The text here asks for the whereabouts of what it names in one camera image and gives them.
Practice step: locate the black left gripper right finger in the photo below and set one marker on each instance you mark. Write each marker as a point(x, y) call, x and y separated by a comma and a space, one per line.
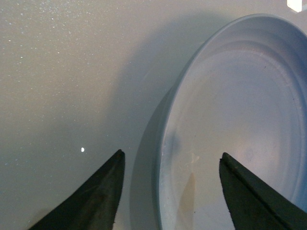
point(253, 204)

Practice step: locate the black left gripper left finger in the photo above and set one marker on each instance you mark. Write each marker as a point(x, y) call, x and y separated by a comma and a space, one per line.
point(93, 206)

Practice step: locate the light blue round plate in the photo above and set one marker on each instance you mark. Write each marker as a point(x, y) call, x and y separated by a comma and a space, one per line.
point(243, 92)

